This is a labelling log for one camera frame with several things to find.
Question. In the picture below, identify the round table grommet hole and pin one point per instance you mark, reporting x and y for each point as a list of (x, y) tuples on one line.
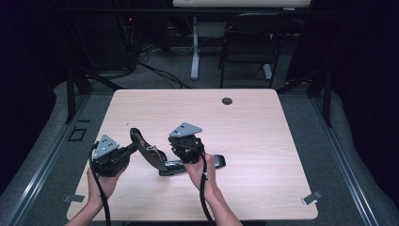
[(227, 101)]

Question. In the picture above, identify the aluminium floor rail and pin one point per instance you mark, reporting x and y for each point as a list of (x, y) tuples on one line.
[(40, 174), (348, 169)]

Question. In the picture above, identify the black metal frame stand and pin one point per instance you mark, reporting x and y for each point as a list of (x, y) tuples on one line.
[(71, 94), (327, 100)]

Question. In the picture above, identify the person's left hand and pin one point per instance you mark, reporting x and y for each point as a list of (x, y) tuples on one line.
[(108, 186)]

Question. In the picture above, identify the person's right hand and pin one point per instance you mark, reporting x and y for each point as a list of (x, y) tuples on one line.
[(196, 174)]

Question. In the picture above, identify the white desk leg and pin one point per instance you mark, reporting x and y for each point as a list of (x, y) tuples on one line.
[(195, 56)]

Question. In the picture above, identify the grey tape strip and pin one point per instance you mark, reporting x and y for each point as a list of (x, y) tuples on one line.
[(313, 197), (74, 198)]

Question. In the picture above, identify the white desk foot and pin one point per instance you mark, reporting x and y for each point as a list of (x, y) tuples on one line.
[(267, 71)]

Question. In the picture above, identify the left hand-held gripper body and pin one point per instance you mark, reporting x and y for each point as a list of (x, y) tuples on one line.
[(109, 161)]

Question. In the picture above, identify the black folding chair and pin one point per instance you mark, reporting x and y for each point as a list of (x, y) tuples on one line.
[(251, 40)]

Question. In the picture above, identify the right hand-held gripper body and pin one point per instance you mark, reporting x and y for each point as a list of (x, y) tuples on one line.
[(186, 147)]

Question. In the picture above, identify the white background desk top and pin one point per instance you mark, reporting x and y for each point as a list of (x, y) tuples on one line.
[(241, 3)]

